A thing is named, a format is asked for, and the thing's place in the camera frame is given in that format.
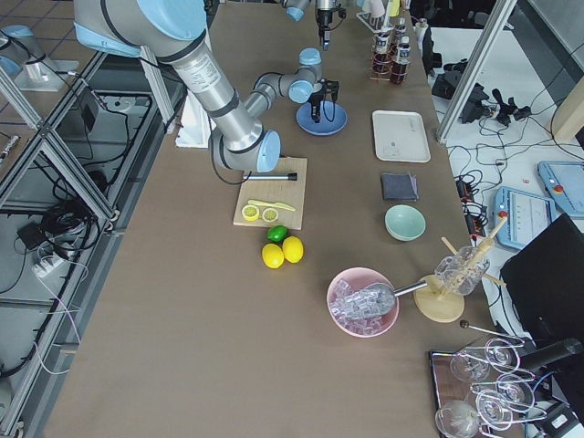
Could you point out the wine glass middle right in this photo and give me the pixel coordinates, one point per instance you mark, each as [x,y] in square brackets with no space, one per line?
[516,392]

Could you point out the blue teach pendant near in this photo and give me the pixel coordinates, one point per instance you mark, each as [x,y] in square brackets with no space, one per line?
[527,216]

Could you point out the lemon half left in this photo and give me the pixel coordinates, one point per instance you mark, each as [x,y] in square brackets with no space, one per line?
[250,212]

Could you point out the cream plastic tray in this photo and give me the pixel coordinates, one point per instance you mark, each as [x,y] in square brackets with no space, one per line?
[399,136]

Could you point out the dark syrup bottle front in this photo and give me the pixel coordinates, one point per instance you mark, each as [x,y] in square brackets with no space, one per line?
[401,61]

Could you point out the wine glass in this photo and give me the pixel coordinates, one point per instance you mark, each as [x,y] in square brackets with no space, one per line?
[501,355]
[457,419]
[468,368]
[516,392]

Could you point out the pink bowl with ice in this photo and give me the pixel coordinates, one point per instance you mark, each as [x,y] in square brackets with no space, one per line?
[357,304]

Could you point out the whole lemon left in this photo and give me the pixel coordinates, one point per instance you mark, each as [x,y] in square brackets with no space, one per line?
[272,256]

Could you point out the wine glass upper right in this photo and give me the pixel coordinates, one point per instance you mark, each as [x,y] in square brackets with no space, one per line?
[501,355]

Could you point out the lemon half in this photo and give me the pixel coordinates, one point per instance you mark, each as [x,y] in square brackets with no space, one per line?
[270,215]
[250,212]

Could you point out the blue teach pendant far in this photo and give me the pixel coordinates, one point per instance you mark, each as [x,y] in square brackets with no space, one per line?
[564,183]

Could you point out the metal ice scoop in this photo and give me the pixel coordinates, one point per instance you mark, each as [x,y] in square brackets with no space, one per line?
[392,292]

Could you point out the wooden cutting board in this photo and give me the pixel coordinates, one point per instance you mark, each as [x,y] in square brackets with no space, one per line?
[291,193]

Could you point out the whole lemon right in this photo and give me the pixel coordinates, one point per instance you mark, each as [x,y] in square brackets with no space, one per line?
[293,249]

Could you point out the wine glass front left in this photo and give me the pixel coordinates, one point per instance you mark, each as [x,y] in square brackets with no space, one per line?
[457,419]

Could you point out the aluminium frame post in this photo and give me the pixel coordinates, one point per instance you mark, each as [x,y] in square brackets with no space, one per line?
[485,43]

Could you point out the dark syrup bottle rear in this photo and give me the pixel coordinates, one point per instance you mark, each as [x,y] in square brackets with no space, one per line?
[399,31]

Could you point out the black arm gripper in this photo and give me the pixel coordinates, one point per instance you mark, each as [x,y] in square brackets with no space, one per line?
[324,19]

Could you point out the black orange power strip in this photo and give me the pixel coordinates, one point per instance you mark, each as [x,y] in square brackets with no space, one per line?
[474,213]

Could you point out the blue teach pendant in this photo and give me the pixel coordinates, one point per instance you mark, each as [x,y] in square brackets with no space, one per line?
[527,216]
[564,183]

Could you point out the folded grey cloth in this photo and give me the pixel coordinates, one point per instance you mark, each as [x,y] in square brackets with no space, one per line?
[402,187]

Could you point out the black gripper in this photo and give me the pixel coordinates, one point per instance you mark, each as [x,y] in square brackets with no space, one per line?
[316,99]

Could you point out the clear glass mug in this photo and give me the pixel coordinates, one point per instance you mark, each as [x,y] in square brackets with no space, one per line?
[456,273]

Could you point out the copper bottle rack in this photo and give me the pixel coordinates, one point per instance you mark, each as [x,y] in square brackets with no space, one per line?
[390,56]

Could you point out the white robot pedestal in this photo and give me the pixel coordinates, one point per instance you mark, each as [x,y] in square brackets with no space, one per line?
[195,126]

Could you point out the dark syrup bottle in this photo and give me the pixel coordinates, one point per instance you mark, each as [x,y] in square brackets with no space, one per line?
[380,59]
[401,61]
[399,31]

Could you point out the wooden mug tree stand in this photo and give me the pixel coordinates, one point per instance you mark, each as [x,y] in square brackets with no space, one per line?
[438,303]

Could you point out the lemon half right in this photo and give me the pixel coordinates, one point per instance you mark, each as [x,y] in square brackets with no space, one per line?
[270,215]

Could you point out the wire glass rack tray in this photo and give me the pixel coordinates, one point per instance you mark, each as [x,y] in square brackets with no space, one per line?
[495,416]

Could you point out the dark syrup bottle left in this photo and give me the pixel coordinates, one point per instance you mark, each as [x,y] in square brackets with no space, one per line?
[380,59]

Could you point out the blue plate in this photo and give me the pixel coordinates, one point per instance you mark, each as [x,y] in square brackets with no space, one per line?
[332,119]

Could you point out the green lime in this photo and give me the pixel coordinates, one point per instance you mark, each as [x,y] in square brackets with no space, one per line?
[277,234]

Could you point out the wine glass upper left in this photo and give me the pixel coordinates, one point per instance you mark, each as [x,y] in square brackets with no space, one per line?
[468,368]

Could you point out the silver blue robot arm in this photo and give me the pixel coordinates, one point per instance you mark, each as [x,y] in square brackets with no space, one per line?
[175,32]
[299,7]

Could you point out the whole lemon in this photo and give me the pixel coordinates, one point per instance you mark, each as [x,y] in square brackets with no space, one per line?
[272,256]
[293,249]

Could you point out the black monitor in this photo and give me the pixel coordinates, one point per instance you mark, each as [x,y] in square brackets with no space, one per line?
[545,282]

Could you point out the mint green bowl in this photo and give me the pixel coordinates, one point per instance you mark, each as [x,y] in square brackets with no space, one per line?
[404,223]

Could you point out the silver black knife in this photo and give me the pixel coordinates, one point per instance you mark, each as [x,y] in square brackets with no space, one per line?
[290,176]

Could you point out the yellow plastic knife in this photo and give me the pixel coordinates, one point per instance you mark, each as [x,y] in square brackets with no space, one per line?
[276,205]

